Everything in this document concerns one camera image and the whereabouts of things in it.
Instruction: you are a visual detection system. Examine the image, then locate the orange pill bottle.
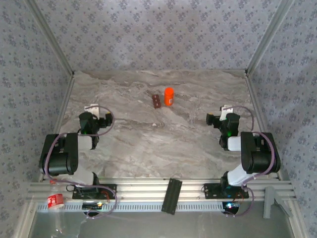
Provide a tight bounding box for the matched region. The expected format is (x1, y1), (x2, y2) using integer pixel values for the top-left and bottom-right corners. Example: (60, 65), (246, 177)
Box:
(164, 93), (175, 107)

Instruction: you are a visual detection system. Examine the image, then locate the brown chocolate bar piece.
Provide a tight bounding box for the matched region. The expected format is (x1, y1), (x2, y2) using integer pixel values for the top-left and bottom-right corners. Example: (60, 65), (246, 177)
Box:
(152, 94), (163, 109)

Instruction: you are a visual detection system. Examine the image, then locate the small circuit board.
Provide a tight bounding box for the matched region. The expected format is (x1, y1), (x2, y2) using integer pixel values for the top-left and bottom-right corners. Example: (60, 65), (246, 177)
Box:
(222, 201), (241, 215)
(82, 202), (104, 209)

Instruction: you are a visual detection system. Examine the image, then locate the clear bottle with red label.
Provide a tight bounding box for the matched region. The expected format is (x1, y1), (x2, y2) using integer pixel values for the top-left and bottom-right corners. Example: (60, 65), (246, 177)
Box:
(46, 178), (68, 235)

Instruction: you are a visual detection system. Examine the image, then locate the grey metal sheet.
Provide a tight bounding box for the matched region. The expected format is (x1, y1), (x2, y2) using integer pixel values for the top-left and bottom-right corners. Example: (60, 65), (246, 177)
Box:
(26, 201), (299, 238)

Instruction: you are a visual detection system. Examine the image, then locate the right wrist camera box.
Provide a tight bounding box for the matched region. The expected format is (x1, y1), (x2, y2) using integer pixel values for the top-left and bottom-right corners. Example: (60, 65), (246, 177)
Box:
(219, 104), (235, 121)

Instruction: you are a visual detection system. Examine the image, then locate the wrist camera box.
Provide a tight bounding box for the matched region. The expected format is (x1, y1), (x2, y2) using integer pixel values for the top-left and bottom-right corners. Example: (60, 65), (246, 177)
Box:
(219, 104), (235, 121)
(84, 104), (100, 119)

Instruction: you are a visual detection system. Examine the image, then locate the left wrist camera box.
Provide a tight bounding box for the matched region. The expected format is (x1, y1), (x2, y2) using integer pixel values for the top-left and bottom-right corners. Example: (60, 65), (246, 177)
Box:
(84, 104), (100, 119)

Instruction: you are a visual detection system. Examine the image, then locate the aluminium side rail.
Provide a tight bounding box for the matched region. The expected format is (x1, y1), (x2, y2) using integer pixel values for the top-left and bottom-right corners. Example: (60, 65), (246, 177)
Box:
(245, 71), (283, 180)

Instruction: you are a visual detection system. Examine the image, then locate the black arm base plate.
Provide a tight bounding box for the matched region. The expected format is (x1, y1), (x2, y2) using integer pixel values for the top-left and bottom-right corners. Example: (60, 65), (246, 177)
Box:
(203, 183), (250, 200)
(72, 183), (117, 200)

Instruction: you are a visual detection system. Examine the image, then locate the aluminium front rail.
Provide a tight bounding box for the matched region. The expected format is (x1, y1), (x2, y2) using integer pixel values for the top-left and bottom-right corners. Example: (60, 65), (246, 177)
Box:
(26, 177), (297, 202)

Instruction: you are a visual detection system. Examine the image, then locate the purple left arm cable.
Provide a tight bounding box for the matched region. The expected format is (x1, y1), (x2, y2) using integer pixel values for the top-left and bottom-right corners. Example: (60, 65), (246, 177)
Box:
(41, 105), (118, 221)

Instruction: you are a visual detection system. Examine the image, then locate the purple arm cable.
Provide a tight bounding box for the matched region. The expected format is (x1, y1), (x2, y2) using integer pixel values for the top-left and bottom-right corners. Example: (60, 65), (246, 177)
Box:
(41, 105), (118, 221)
(224, 105), (279, 219)

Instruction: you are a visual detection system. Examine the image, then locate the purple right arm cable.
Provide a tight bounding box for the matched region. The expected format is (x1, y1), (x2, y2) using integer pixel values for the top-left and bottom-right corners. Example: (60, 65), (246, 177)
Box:
(224, 105), (279, 219)

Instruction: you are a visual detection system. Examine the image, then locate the black rail bracket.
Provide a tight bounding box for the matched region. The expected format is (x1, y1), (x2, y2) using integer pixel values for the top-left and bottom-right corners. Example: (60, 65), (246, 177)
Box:
(160, 178), (183, 216)

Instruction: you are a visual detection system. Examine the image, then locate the grey angle bracket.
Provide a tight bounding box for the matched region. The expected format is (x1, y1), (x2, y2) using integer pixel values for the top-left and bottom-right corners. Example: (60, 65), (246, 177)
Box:
(262, 186), (294, 219)

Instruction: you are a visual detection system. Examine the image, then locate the slotted grey cable duct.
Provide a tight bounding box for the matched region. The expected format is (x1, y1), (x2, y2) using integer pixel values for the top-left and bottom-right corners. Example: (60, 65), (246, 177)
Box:
(36, 201), (225, 213)

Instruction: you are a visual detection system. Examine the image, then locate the aluminium corner post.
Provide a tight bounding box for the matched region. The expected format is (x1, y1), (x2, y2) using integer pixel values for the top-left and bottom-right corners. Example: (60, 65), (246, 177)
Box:
(24, 0), (76, 77)
(245, 0), (296, 76)

